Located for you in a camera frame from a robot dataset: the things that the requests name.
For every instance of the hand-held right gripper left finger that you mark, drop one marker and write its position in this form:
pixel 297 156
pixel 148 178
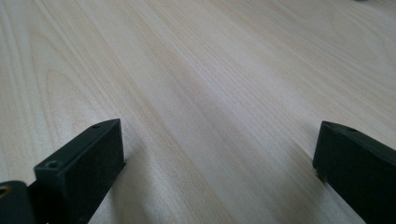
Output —
pixel 84 168

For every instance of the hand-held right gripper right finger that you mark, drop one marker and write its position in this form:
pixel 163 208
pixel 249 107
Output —
pixel 358 168

